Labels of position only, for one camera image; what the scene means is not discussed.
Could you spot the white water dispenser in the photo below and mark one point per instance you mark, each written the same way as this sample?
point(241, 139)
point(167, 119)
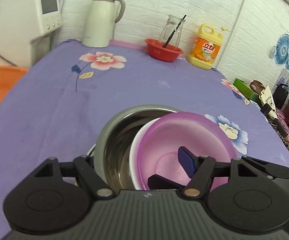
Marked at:
point(25, 30)

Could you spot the white red-patterned bowl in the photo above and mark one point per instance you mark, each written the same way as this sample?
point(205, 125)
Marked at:
point(134, 170)

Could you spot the stainless steel bowl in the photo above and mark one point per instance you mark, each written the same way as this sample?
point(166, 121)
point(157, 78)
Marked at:
point(111, 150)

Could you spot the glass pitcher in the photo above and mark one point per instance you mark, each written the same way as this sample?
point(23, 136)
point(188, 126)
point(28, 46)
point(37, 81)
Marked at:
point(172, 31)

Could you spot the white thermos jug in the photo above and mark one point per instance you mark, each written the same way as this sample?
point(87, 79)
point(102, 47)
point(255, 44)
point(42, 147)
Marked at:
point(99, 24)

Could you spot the red plastic basket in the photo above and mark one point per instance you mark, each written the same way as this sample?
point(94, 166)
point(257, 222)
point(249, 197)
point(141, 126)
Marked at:
point(156, 50)

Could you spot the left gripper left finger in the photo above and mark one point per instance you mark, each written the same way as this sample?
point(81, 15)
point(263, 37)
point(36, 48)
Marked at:
point(89, 180)

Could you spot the purple floral tablecloth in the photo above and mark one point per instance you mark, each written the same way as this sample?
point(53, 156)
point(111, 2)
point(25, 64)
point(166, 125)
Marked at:
point(50, 112)

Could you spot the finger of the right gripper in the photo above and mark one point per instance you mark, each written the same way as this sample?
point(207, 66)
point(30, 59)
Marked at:
point(157, 182)

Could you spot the yellow detergent bottle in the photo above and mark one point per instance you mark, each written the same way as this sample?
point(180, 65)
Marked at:
point(207, 45)

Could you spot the blue paper fan decoration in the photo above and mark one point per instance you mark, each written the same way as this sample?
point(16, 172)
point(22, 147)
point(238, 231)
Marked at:
point(282, 49)

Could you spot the purple plastic bowl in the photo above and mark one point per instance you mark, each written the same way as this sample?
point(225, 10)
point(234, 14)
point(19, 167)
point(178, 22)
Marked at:
point(159, 146)

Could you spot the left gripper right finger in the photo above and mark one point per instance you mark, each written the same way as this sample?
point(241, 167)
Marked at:
point(199, 169)

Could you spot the green box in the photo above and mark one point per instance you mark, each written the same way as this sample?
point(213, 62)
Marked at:
point(246, 90)

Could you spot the cream tote bag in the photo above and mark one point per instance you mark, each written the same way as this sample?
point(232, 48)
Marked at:
point(267, 98)

